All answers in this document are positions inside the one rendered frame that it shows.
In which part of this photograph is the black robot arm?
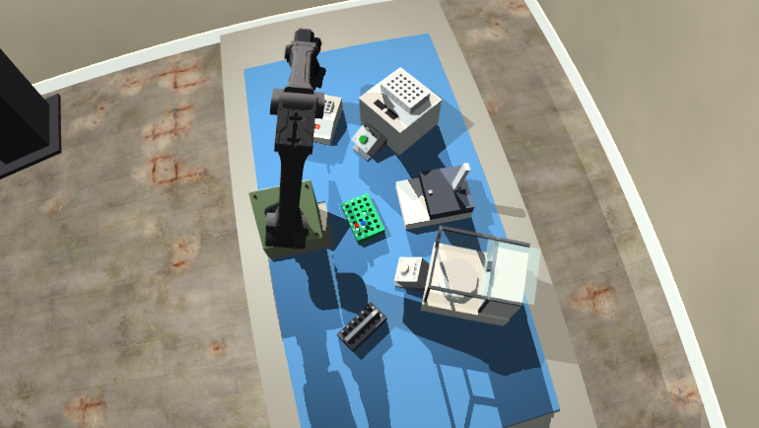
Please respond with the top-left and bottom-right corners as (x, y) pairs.
(264, 29), (325, 250)

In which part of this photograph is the green tube rack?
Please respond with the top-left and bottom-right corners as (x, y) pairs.
(341, 193), (385, 244)

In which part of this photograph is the blue bench mat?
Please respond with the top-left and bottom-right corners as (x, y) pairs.
(243, 34), (560, 428)

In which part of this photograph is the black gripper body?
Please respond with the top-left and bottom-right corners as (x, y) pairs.
(310, 67), (326, 89)

